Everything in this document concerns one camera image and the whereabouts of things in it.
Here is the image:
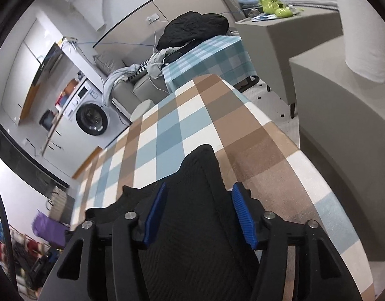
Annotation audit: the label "light grey garment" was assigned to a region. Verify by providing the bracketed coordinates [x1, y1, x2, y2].
[147, 48, 180, 79]

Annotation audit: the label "white washing machine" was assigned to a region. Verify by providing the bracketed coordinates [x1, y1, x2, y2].
[62, 78, 132, 149]

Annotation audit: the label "white round stool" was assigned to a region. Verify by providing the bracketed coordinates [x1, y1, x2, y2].
[130, 100, 154, 121]

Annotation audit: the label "shoe rack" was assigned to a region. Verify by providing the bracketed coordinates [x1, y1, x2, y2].
[0, 221, 55, 292]

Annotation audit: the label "black cooking pot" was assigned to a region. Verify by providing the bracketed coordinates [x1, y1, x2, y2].
[39, 110, 56, 130]

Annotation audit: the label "black knit sweater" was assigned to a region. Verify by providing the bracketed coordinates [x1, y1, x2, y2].
[65, 144, 268, 301]

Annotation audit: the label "white blanket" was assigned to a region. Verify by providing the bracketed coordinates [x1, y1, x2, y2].
[103, 63, 140, 107]

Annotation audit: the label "orange pan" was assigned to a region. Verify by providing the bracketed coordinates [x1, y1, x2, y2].
[62, 80, 78, 96]

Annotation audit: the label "white wall cabinets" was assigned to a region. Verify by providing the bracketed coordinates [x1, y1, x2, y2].
[0, 17, 66, 126]

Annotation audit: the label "black refrigerator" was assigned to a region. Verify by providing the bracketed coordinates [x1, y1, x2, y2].
[0, 121, 69, 192]

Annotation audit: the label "tall beige cabinet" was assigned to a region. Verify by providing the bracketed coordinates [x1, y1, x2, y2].
[233, 6, 344, 118]

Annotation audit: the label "brown blue plaid blanket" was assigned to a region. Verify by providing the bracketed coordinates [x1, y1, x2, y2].
[70, 73, 376, 301]

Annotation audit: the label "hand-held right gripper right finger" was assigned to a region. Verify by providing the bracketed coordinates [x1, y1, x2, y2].
[232, 183, 370, 301]

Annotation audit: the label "teal checked tablecloth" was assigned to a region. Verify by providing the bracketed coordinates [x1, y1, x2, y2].
[163, 34, 252, 93]

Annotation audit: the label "green plush toy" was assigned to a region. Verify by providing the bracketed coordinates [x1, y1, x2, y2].
[258, 0, 293, 18]

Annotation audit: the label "white kitchen counter cabinet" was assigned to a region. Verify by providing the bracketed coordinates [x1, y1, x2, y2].
[39, 113, 75, 158]

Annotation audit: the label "black range hood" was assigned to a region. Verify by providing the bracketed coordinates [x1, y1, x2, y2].
[25, 42, 64, 101]

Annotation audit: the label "black puffer jacket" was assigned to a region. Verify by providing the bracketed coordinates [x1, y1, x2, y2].
[156, 11, 229, 51]

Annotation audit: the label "low beige cabinet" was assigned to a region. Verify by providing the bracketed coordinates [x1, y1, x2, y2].
[288, 36, 385, 258]

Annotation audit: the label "black white checked cloth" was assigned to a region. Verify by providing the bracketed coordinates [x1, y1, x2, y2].
[130, 58, 152, 80]

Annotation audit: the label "white paper roll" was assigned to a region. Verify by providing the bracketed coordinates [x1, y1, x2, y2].
[332, 0, 385, 84]

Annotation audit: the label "purple bag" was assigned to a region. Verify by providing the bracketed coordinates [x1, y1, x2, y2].
[31, 211, 71, 247]

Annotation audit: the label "woven basket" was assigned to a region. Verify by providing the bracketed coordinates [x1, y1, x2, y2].
[46, 186, 75, 226]

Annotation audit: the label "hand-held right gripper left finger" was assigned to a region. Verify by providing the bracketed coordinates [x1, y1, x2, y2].
[39, 182, 168, 301]

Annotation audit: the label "grey sofa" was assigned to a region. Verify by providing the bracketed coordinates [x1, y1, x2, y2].
[92, 52, 169, 123]

